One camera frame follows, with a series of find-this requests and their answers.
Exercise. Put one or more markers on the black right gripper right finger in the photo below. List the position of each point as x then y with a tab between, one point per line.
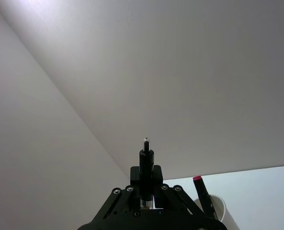
157	176

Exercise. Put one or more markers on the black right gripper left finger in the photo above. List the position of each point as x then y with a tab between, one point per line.
134	176

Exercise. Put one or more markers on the black marker pen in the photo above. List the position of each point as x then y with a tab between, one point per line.
146	165

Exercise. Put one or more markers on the black marker with pink cap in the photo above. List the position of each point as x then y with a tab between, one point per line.
202	191

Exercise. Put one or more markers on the white paper cup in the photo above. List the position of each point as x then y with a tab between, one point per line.
224	210

